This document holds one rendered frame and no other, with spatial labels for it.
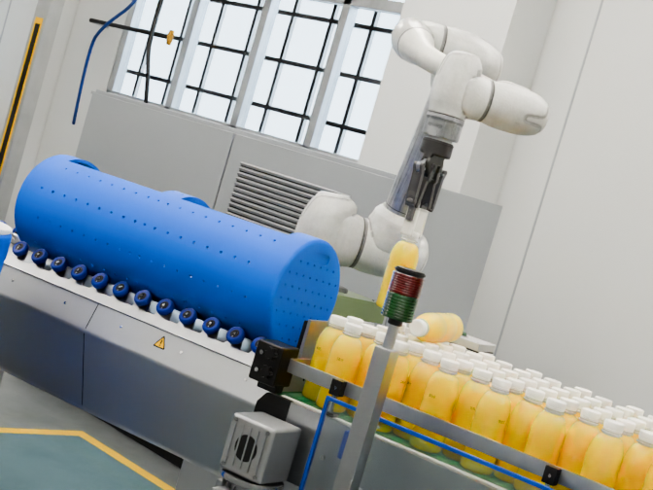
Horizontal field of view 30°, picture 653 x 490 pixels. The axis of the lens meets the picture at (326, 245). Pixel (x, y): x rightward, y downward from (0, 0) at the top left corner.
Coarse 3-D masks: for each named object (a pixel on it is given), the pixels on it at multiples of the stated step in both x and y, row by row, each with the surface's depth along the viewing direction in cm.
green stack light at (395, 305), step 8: (392, 296) 234; (400, 296) 233; (384, 304) 235; (392, 304) 233; (400, 304) 233; (408, 304) 233; (416, 304) 235; (384, 312) 235; (392, 312) 233; (400, 312) 233; (408, 312) 233; (400, 320) 233; (408, 320) 234
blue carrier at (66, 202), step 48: (48, 192) 318; (96, 192) 312; (144, 192) 309; (48, 240) 319; (96, 240) 308; (144, 240) 299; (192, 240) 293; (240, 240) 288; (288, 240) 285; (144, 288) 304; (192, 288) 292; (240, 288) 283; (288, 288) 282; (336, 288) 300; (288, 336) 288
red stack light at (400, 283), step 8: (400, 272) 234; (392, 280) 235; (400, 280) 233; (408, 280) 233; (416, 280) 233; (424, 280) 235; (392, 288) 234; (400, 288) 233; (408, 288) 233; (416, 288) 233; (408, 296) 233; (416, 296) 234
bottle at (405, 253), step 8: (400, 240) 288; (408, 240) 286; (400, 248) 285; (408, 248) 285; (416, 248) 286; (392, 256) 286; (400, 256) 285; (408, 256) 285; (416, 256) 286; (392, 264) 286; (400, 264) 285; (408, 264) 285; (416, 264) 287; (392, 272) 286; (384, 280) 287; (384, 288) 286; (384, 296) 286; (376, 304) 288
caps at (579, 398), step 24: (432, 360) 257; (456, 360) 258; (480, 360) 275; (504, 384) 244; (528, 384) 256; (552, 384) 268; (552, 408) 238; (576, 408) 244; (600, 408) 246; (624, 408) 257; (648, 432) 233
